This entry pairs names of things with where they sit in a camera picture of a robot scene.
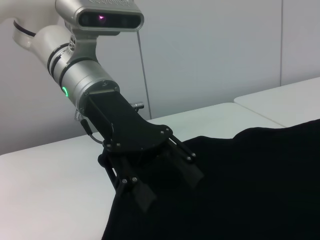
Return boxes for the black t-shirt with white print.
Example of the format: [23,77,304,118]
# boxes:
[101,119,320,240]

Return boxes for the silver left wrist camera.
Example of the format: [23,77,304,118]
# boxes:
[55,0,145,37]

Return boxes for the silver left camera mount bracket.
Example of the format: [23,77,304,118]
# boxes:
[64,24,101,63]

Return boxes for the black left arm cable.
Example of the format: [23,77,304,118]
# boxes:
[74,101,145,146]

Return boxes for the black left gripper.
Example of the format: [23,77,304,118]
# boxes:
[79,90,206,213]

